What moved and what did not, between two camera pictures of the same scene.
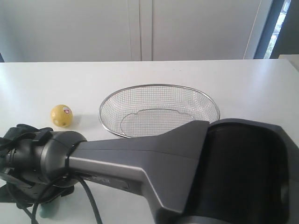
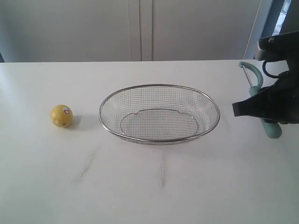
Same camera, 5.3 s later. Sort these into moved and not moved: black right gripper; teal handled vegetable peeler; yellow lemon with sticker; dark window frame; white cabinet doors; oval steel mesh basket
Moved: teal handled vegetable peeler; black right gripper
Not moved: oval steel mesh basket; dark window frame; white cabinet doors; yellow lemon with sticker
